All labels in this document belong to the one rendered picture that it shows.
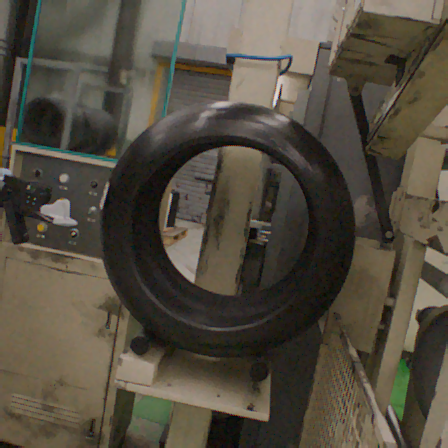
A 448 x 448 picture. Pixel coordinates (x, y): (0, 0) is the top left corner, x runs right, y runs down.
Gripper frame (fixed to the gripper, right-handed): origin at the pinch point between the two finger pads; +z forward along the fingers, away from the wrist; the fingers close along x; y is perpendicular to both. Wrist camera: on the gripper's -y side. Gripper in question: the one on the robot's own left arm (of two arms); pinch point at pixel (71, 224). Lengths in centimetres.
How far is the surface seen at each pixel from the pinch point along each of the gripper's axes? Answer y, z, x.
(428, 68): 54, 65, -28
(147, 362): -22.6, 30.0, -11.2
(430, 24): 59, 61, -36
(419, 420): -36, 116, 44
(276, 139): 35, 42, -13
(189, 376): -27.4, 39.9, 0.1
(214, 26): 267, -161, 955
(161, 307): -8.4, 29.6, -12.9
